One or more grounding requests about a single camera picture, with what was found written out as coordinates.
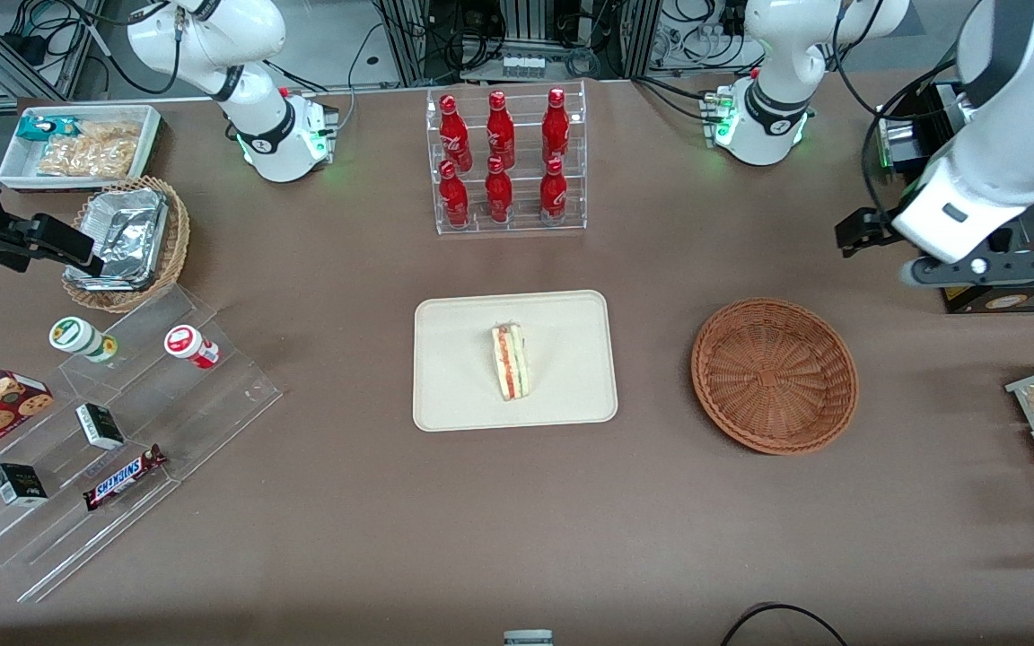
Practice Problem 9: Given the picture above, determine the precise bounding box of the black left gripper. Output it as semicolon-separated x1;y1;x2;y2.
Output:
836;208;900;258

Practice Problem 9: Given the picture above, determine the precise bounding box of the triangular sandwich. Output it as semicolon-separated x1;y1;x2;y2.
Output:
491;324;530;402

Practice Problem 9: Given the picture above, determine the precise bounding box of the light wicker basket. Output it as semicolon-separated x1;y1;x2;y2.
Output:
62;176;191;313

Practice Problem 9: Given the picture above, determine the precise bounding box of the round brown wicker basket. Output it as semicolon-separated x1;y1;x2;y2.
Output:
691;298;859;456

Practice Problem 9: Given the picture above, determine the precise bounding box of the cream rectangular tray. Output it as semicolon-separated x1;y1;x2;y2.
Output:
413;289;618;433

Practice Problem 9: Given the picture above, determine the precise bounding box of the white rectangular snack bin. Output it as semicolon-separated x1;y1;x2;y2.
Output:
0;104;163;192

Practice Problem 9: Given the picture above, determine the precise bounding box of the aluminium foil container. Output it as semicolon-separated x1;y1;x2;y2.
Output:
66;187;170;292

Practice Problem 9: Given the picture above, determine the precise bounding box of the silver metal box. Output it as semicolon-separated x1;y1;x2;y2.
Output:
874;103;917;171

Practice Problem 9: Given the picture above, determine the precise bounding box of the green lid cup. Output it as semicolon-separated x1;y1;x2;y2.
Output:
48;317;118;364

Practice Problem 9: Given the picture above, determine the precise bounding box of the clear bag of chips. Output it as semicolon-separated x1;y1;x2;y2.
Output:
37;121;141;179

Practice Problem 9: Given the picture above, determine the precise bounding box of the teal snack packet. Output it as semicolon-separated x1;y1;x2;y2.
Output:
16;115;78;143

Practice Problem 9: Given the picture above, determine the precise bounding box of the black food warmer machine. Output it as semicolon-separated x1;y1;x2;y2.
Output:
874;81;1034;315

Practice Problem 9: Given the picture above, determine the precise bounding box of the red lid cup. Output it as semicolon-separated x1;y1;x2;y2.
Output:
164;325;222;371

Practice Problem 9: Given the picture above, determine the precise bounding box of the small black box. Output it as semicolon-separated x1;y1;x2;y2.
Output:
0;463;49;508
75;403;126;450

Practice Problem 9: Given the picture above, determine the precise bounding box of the clear acrylic step display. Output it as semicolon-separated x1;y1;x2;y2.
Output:
0;283;283;604

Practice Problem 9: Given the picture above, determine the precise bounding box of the Snickers chocolate bar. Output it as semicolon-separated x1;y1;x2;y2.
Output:
83;444;168;512

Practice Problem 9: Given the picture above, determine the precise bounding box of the red cola bottle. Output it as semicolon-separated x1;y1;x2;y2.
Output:
486;91;516;170
542;87;571;165
438;161;470;228
485;156;513;224
539;157;568;225
439;94;473;173

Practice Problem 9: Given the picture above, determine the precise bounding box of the clear acrylic bottle rack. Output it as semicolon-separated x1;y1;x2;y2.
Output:
425;81;588;236

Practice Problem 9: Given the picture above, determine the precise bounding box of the black cable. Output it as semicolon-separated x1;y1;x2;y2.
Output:
719;603;850;646

